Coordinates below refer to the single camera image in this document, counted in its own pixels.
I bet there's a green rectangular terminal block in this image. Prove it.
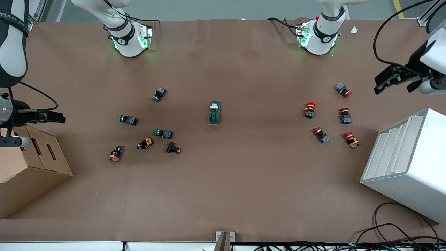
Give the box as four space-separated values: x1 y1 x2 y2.
208 100 221 126

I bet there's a brown cardboard box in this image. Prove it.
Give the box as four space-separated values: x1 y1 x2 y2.
0 124 74 219

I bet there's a white stepped plastic rack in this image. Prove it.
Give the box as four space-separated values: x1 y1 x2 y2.
360 107 446 224

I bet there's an aluminium frame profile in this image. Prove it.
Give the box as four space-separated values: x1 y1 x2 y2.
417 0 446 26
27 0 49 31

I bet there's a black left arm base cable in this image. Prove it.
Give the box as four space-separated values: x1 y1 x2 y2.
268 17 301 37

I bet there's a black arm base cable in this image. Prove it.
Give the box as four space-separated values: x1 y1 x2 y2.
105 0 161 25
268 17 301 37

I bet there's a white table edge rail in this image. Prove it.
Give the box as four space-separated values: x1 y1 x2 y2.
0 240 218 251

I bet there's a black right arm base cable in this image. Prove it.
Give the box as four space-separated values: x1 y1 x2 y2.
105 0 161 25

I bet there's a black looped cable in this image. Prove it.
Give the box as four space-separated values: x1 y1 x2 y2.
374 202 440 244

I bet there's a black cable bundle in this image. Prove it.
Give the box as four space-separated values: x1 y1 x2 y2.
254 240 446 251

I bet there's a grey metal table bracket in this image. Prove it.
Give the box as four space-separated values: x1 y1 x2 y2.
215 231 236 251

